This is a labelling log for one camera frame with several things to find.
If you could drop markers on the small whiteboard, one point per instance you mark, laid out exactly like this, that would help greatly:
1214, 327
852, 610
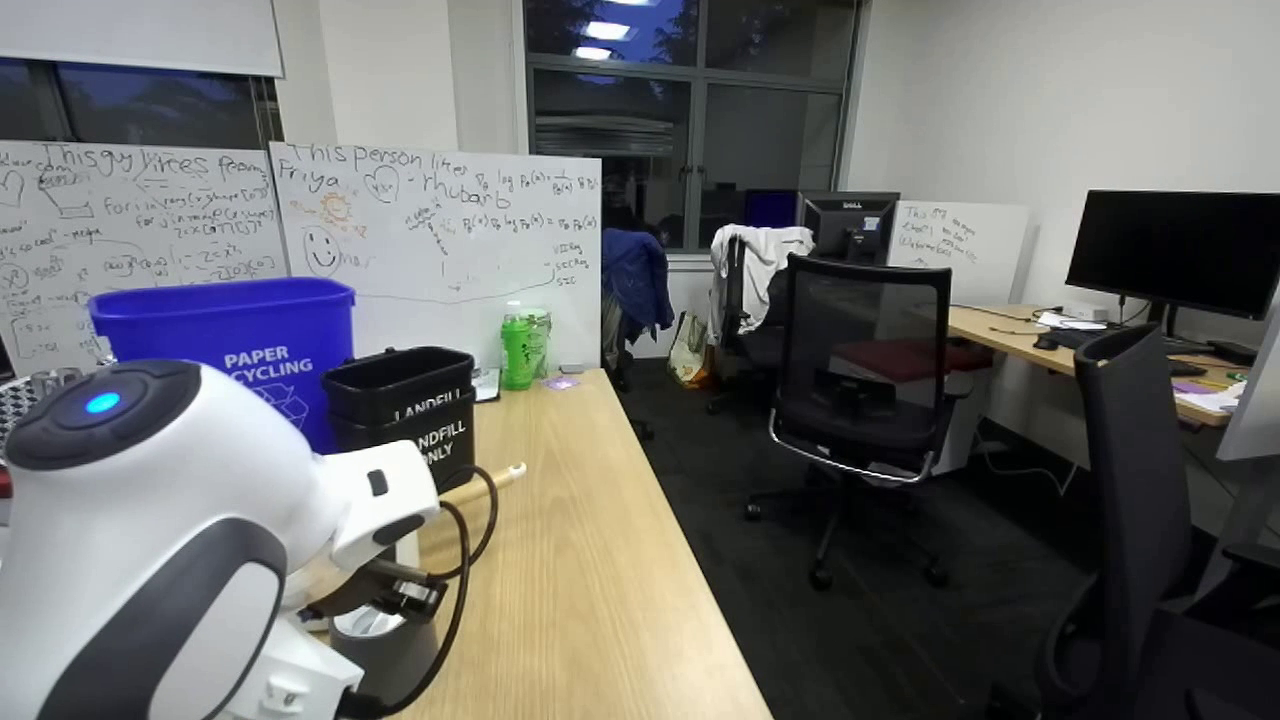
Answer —
979, 242

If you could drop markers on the black computer monitor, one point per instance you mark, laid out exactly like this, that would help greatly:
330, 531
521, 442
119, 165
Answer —
849, 226

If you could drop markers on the black small trash bin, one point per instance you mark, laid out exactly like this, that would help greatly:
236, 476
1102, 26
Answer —
411, 393

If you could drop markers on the green bottle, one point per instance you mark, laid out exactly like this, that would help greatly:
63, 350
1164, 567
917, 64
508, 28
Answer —
527, 345

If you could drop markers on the large blue recycling bin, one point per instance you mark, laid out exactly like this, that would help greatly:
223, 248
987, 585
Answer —
277, 336

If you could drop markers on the left whiteboard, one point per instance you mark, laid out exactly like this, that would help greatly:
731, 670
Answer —
99, 219

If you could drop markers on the wooden stick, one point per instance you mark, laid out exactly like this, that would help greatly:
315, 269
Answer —
484, 484

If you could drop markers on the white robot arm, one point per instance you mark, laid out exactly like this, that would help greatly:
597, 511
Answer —
177, 550

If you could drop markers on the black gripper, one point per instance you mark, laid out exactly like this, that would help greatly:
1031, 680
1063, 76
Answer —
384, 589

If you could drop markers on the black mesh office chair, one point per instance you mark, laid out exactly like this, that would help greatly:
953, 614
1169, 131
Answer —
863, 387

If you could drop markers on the whiteboard with drawings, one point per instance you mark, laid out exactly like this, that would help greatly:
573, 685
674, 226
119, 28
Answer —
441, 247

